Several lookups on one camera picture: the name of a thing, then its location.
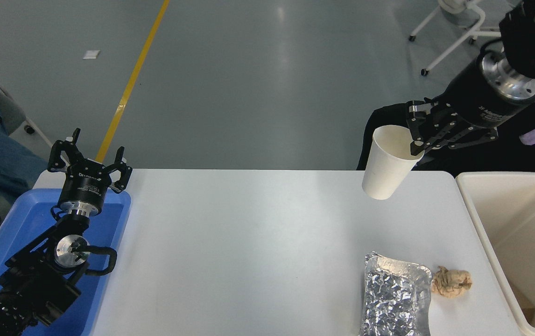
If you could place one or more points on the large pale bin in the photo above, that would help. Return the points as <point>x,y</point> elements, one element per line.
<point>519,224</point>

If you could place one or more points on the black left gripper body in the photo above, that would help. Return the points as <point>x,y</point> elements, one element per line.
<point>85,184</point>

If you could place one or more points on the white paper scrap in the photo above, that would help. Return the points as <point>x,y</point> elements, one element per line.
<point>91,55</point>

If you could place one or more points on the grey rolling chair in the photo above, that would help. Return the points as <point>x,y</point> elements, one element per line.
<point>8,114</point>

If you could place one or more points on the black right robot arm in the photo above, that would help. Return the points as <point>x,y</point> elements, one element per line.
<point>529,42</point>

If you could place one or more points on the white paper cup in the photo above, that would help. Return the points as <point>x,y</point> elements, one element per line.
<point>384,172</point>

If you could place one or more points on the crumpled tan paper ball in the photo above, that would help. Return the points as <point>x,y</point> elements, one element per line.
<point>452,281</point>

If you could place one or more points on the blue plastic tray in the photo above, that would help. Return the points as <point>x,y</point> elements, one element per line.
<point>24,219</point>

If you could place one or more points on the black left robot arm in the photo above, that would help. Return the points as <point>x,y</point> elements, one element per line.
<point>34,284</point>

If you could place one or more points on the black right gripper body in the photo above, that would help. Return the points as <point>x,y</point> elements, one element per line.
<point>482,105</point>

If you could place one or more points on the crinkled foil tray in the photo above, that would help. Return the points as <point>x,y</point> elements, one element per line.
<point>391,298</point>

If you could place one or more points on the person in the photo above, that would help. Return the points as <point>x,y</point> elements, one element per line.
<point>1,163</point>
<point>505,156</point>

